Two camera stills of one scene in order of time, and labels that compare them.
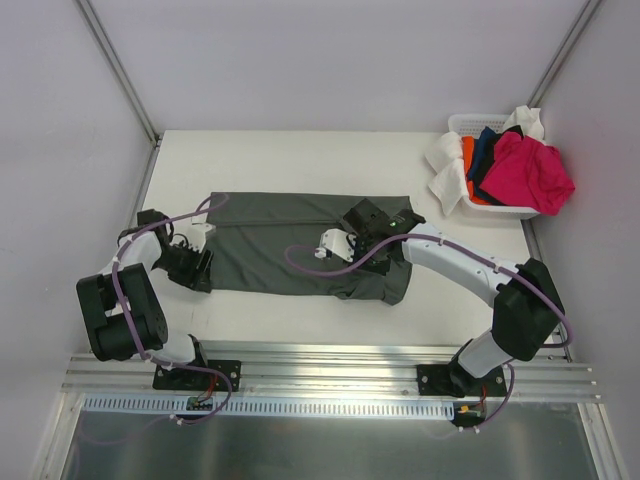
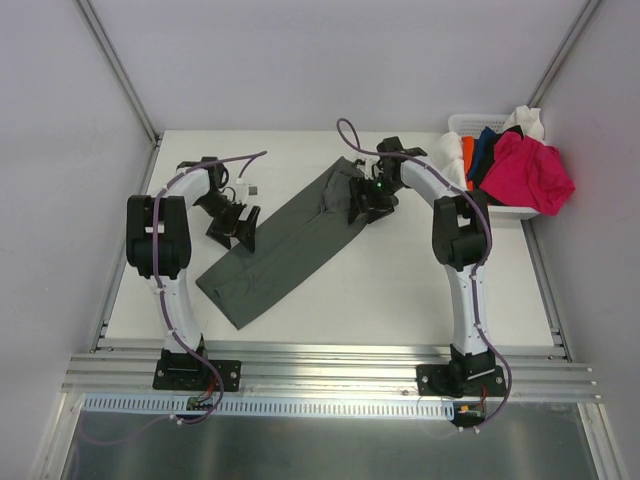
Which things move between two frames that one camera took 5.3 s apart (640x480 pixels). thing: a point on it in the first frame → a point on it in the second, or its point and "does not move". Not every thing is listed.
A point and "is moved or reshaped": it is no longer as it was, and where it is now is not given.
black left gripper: [195, 270] → [232, 225]
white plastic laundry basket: [471, 125] does not move
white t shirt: [529, 120] does not move
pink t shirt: [526, 172] does not move
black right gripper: [364, 220] → [370, 203]
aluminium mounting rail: [335, 371] does not move
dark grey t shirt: [266, 242] is moved or reshaped
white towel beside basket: [449, 184] does not move
